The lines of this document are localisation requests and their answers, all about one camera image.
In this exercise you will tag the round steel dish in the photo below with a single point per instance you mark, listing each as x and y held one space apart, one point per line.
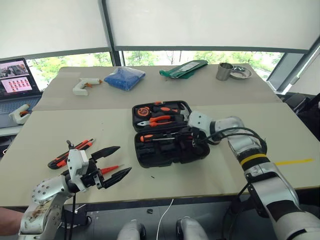
241 73

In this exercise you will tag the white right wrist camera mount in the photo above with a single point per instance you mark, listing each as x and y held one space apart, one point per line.
200 121

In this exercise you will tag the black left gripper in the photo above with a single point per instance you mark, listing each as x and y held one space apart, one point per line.
92 176

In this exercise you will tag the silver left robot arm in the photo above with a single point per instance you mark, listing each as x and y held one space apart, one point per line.
45 200

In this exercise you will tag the orange voltage tester pen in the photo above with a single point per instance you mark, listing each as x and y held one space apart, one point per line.
108 170

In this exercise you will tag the yellow tape strip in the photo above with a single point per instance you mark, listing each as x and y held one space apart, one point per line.
295 161

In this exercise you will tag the black chair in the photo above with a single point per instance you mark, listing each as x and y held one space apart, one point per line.
305 110

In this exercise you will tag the orange black utility knife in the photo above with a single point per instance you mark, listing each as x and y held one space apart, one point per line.
75 150

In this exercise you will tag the person's bare forearm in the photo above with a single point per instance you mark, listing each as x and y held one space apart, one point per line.
10 221

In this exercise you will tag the steel cup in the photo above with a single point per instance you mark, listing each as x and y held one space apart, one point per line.
223 72

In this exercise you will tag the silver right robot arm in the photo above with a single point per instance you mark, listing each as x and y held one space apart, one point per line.
270 185

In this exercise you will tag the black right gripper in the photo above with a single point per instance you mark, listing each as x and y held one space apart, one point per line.
200 132

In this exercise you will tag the black plastic tool case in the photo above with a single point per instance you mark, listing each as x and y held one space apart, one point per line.
170 157

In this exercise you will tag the white glue gun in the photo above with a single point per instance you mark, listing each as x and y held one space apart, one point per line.
81 87
18 116

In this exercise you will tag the green pouch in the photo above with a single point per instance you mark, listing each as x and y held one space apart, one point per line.
185 70

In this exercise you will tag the orange black tape measure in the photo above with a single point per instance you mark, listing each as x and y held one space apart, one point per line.
143 111

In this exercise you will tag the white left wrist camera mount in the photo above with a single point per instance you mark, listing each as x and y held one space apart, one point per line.
76 165

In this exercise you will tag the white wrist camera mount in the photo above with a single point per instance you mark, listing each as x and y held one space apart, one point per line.
76 165
200 121

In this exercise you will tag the open laptop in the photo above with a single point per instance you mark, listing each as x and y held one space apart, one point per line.
15 80

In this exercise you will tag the orange case latch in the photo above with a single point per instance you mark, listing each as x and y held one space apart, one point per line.
158 102

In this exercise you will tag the small black floor object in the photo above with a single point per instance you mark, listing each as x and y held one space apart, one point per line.
150 211

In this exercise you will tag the grey rounded shape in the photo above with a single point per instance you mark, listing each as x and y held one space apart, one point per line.
191 230
131 231

